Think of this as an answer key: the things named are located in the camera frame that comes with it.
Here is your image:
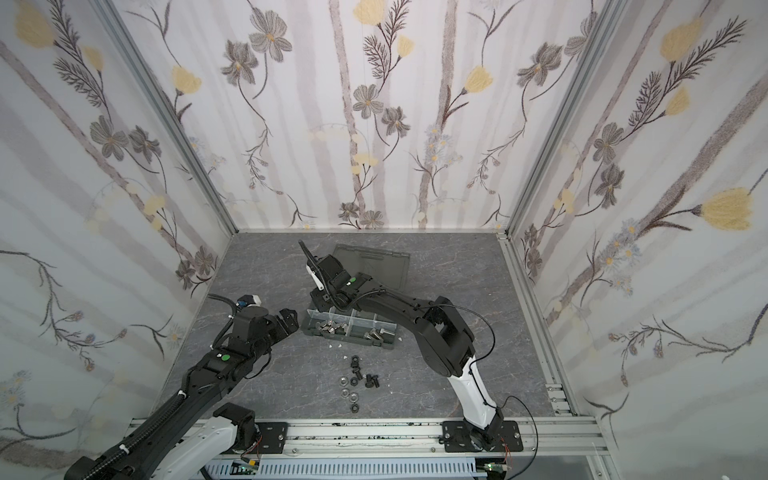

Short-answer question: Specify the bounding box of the steel wing nut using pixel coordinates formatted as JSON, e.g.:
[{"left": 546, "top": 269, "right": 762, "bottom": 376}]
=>
[{"left": 317, "top": 321, "right": 346, "bottom": 335}]

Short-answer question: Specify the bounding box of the steel hex bolt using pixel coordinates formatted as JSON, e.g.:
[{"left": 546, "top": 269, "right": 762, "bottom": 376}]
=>
[{"left": 363, "top": 329, "right": 389, "bottom": 343}]

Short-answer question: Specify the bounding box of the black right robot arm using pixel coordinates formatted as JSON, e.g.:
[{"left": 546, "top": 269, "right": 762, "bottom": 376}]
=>
[{"left": 304, "top": 250, "right": 524, "bottom": 454}]

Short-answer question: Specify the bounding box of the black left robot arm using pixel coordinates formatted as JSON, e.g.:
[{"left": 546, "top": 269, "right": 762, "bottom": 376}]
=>
[{"left": 64, "top": 294, "right": 299, "bottom": 479}]

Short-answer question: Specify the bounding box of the green plastic organizer box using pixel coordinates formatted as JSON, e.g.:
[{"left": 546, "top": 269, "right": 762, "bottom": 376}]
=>
[{"left": 300, "top": 243, "right": 412, "bottom": 350}]

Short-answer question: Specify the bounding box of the black hex bolt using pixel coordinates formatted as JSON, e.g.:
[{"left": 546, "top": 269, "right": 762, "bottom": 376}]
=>
[{"left": 365, "top": 374, "right": 380, "bottom": 388}]

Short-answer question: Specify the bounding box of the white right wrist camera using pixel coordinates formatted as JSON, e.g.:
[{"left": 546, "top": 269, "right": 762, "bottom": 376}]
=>
[{"left": 306, "top": 265, "right": 325, "bottom": 291}]

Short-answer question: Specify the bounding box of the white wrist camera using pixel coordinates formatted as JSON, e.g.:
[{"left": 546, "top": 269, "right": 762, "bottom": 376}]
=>
[
  {"left": 306, "top": 265, "right": 325, "bottom": 291},
  {"left": 236, "top": 294, "right": 262, "bottom": 309}
]

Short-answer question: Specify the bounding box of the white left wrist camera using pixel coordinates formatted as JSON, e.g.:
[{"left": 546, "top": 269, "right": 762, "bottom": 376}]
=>
[{"left": 236, "top": 294, "right": 262, "bottom": 309}]

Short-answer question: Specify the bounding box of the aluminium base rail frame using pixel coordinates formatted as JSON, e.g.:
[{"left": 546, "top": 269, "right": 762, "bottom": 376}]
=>
[{"left": 110, "top": 416, "right": 619, "bottom": 480}]

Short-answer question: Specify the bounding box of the white perforated cable duct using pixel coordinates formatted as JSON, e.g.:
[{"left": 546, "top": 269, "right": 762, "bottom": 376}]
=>
[{"left": 206, "top": 458, "right": 487, "bottom": 479}]

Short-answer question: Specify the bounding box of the left aluminium corner post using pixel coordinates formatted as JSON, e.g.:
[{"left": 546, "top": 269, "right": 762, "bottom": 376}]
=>
[{"left": 89, "top": 0, "right": 239, "bottom": 236}]

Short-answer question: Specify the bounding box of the aluminium corner post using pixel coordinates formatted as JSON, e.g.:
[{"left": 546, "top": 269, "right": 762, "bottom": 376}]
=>
[
  {"left": 504, "top": 0, "right": 628, "bottom": 238},
  {"left": 89, "top": 0, "right": 239, "bottom": 236}
]

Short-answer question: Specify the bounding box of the right aluminium corner post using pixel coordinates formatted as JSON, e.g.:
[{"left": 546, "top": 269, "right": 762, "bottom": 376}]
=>
[{"left": 504, "top": 0, "right": 628, "bottom": 238}]

